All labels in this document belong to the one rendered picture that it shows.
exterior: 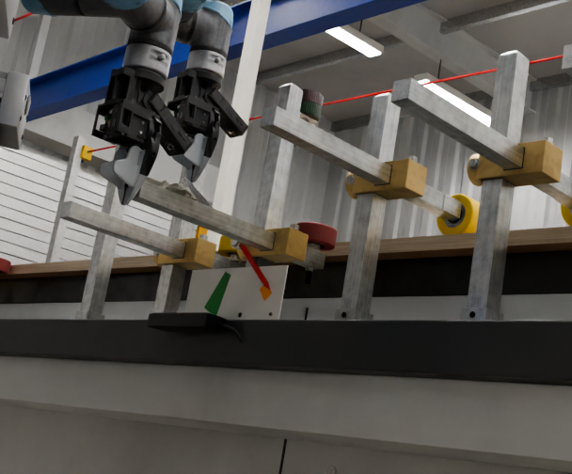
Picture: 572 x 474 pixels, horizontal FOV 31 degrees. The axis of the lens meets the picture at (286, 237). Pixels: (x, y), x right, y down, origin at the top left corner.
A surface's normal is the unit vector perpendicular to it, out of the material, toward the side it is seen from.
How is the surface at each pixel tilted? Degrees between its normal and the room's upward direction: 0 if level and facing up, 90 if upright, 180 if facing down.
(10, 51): 90
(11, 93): 90
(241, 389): 90
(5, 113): 90
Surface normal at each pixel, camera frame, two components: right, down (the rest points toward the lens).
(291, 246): 0.70, -0.06
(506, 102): -0.69, -0.29
